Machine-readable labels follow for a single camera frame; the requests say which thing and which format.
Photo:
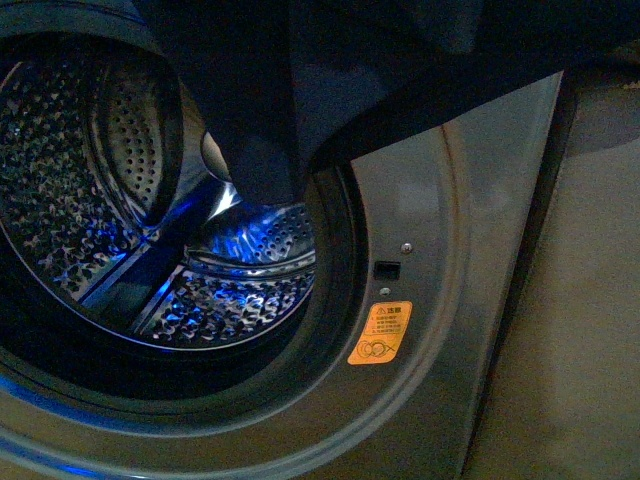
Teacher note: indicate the grey front-load washing machine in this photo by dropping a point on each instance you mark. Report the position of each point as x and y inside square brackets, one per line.
[435, 219]

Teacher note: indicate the orange warning sticker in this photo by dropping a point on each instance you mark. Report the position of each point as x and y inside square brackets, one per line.
[382, 334]

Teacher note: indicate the dark navy knit garment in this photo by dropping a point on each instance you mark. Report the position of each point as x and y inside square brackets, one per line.
[287, 88]

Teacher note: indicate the grey cabinet side panel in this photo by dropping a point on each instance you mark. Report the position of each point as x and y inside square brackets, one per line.
[561, 398]

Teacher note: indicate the steel washer drum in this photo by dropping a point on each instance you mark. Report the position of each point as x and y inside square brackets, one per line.
[119, 205]

